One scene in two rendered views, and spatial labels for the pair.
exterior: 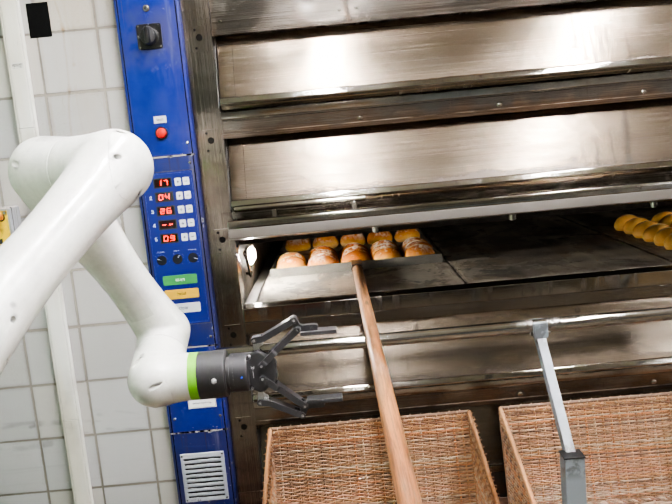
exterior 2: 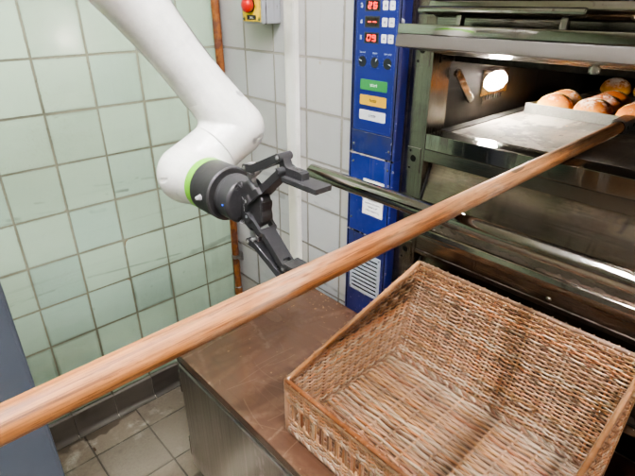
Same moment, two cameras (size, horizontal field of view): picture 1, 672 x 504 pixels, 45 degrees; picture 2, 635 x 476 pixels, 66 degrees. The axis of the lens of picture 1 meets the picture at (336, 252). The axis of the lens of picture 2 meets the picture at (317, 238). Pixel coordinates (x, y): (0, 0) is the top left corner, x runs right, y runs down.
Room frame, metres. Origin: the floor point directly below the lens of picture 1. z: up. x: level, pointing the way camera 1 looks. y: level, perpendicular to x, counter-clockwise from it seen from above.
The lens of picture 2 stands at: (1.09, -0.42, 1.47)
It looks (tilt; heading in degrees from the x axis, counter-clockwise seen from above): 26 degrees down; 47
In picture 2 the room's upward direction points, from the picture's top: straight up
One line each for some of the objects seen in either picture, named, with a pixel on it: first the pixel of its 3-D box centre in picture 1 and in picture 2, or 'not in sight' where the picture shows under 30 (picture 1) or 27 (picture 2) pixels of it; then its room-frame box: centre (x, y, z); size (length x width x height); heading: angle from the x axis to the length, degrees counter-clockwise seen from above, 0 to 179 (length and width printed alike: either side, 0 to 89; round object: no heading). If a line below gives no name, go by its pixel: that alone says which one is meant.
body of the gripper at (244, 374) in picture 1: (253, 370); (248, 202); (1.51, 0.18, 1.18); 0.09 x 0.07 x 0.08; 90
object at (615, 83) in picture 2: (297, 243); (616, 85); (3.04, 0.14, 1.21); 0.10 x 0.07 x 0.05; 86
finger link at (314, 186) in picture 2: (318, 331); (305, 183); (1.51, 0.05, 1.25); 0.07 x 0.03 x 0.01; 90
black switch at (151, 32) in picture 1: (146, 26); not in sight; (2.05, 0.41, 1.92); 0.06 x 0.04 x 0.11; 89
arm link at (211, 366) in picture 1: (215, 373); (225, 190); (1.51, 0.26, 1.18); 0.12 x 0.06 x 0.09; 0
